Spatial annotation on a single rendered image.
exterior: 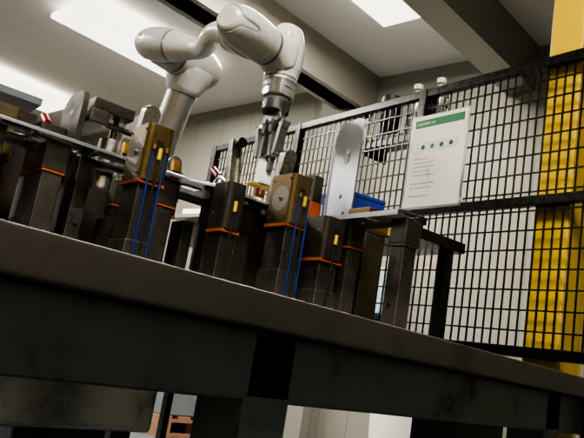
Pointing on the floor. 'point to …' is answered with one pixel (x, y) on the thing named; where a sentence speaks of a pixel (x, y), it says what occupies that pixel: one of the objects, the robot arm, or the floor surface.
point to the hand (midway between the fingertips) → (263, 172)
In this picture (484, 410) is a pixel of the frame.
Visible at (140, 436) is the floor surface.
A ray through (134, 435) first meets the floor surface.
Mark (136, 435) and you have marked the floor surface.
